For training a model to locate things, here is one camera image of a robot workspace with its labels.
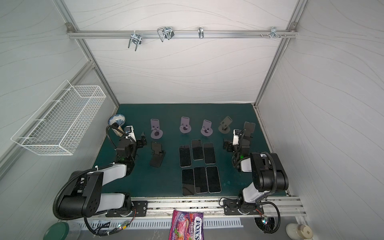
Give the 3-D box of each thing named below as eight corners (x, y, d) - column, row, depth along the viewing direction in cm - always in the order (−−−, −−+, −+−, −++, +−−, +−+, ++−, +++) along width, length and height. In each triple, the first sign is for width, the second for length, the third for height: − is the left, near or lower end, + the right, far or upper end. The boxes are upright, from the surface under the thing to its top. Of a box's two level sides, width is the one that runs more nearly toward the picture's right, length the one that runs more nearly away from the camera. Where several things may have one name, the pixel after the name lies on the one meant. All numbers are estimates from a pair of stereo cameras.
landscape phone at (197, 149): (193, 160, 93) (193, 159, 91) (191, 141, 102) (190, 139, 100) (204, 159, 93) (204, 158, 91) (201, 140, 102) (201, 138, 100)
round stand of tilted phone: (223, 135, 103) (225, 127, 96) (217, 129, 107) (219, 121, 100) (232, 129, 107) (235, 121, 100) (226, 123, 110) (228, 115, 103)
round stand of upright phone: (200, 136, 103) (201, 128, 95) (200, 128, 108) (201, 119, 100) (211, 136, 103) (212, 128, 95) (210, 128, 108) (212, 119, 100)
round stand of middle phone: (181, 133, 105) (180, 124, 97) (181, 125, 109) (180, 116, 101) (191, 133, 105) (190, 124, 97) (191, 125, 109) (191, 116, 101)
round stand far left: (152, 139, 103) (148, 129, 93) (154, 128, 108) (150, 118, 99) (161, 139, 103) (158, 129, 93) (163, 129, 108) (160, 118, 99)
